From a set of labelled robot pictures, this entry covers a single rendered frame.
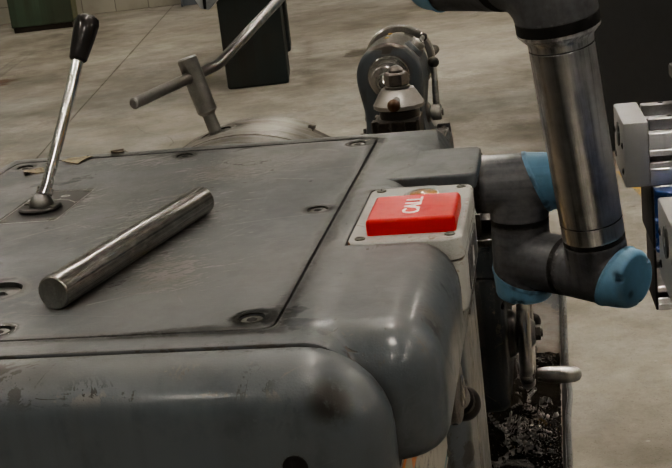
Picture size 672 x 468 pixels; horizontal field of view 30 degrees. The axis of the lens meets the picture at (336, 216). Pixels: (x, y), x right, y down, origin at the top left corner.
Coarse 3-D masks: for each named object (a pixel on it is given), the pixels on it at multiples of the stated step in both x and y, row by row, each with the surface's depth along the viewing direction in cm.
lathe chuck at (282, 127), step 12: (240, 120) 137; (252, 120) 136; (264, 120) 136; (276, 120) 136; (288, 120) 136; (300, 120) 137; (228, 132) 132; (240, 132) 131; (252, 132) 130; (264, 132) 130; (276, 132) 130; (288, 132) 131; (300, 132) 132; (312, 132) 134; (192, 144) 133
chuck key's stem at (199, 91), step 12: (180, 60) 132; (192, 60) 132; (192, 72) 132; (192, 84) 132; (204, 84) 133; (192, 96) 133; (204, 96) 133; (204, 108) 133; (204, 120) 134; (216, 120) 134; (216, 132) 134
